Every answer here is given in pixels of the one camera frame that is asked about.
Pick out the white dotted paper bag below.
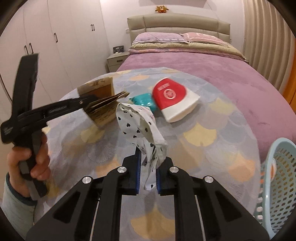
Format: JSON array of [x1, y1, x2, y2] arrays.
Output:
[[115, 103, 168, 191]]

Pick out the red white paper cup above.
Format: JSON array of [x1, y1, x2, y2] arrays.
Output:
[[152, 77, 200, 123]]

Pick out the teal plastic bag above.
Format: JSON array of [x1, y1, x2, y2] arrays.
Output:
[[129, 93, 158, 112]]

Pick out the grey left sleeve forearm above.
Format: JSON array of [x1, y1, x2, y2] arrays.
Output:
[[1, 173, 37, 239]]

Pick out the person's left hand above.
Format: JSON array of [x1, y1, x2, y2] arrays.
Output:
[[7, 133, 51, 198]]

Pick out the pastel scale pattern blanket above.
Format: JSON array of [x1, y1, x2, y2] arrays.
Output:
[[35, 68, 260, 240]]

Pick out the light blue plastic basket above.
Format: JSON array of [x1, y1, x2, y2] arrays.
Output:
[[253, 138, 295, 239]]

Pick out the white wardrobe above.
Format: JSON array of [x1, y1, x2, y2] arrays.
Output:
[[1, 1, 110, 121]]

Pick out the beige nightstand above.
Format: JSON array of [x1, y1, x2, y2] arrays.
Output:
[[106, 51, 130, 72]]

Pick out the purple covered bed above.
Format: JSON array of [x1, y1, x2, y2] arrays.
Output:
[[119, 52, 295, 160]]

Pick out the orange curtain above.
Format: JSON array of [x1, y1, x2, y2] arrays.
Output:
[[283, 66, 295, 111]]

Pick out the purple pillow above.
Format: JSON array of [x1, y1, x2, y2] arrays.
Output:
[[132, 32, 188, 44]]

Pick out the beige folded quilt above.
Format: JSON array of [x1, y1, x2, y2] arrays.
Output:
[[129, 42, 248, 63]]

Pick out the pink pillow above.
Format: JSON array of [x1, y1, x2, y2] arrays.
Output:
[[181, 32, 229, 46]]

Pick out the beige curtain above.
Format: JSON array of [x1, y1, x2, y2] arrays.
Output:
[[243, 0, 295, 93]]

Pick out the orange plush toy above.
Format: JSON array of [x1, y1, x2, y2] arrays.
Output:
[[155, 6, 169, 13]]

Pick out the beige padded headboard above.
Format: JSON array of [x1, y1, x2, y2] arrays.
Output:
[[127, 13, 231, 43]]

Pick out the small black photo frame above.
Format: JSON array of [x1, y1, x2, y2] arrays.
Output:
[[113, 45, 125, 54]]

